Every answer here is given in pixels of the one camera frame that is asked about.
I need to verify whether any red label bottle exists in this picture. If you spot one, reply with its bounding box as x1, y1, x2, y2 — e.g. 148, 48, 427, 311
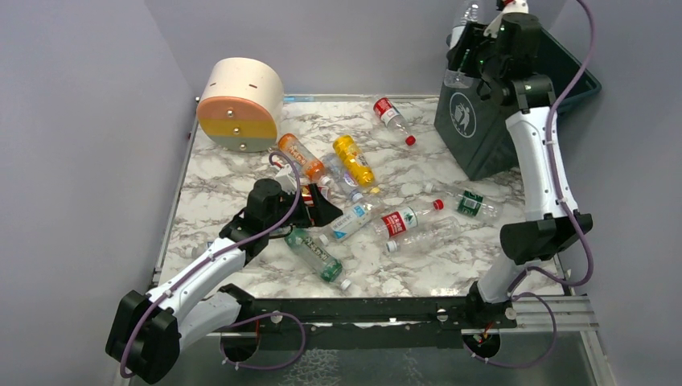
372, 96, 416, 146
372, 199, 445, 240

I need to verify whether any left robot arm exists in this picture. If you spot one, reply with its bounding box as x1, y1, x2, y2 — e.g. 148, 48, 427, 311
105, 179, 343, 384

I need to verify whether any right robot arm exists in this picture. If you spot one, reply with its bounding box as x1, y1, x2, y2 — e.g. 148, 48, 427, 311
447, 6, 594, 323

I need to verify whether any dark green plastic bin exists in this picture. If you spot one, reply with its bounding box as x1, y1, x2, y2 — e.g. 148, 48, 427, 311
434, 30, 581, 180

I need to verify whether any white blue label bottle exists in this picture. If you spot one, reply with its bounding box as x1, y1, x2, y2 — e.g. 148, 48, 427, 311
318, 198, 386, 246

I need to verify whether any orange drink bottle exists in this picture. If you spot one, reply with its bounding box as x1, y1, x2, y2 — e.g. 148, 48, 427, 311
277, 133, 331, 186

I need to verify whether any clear purple label bottle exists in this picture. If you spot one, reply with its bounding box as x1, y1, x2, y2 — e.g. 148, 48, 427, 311
321, 154, 364, 203

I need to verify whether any yellow drink bottle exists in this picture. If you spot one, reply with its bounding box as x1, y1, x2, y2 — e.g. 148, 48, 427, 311
332, 135, 380, 194

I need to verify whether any green tinted tea bottle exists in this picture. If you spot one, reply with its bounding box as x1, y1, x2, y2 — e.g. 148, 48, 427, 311
284, 228, 352, 291

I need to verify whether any round cream drum box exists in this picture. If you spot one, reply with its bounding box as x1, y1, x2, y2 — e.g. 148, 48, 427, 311
196, 57, 284, 153

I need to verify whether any clear crushed bottle white cap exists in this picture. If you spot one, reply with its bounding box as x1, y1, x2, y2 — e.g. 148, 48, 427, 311
385, 217, 461, 253

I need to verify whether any clear green label bottle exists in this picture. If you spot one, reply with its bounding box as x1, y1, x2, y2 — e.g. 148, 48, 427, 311
424, 183, 503, 224

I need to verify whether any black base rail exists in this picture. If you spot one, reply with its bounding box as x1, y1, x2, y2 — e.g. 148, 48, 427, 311
126, 296, 599, 353

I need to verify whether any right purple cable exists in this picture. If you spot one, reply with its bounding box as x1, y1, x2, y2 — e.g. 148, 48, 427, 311
462, 0, 596, 370

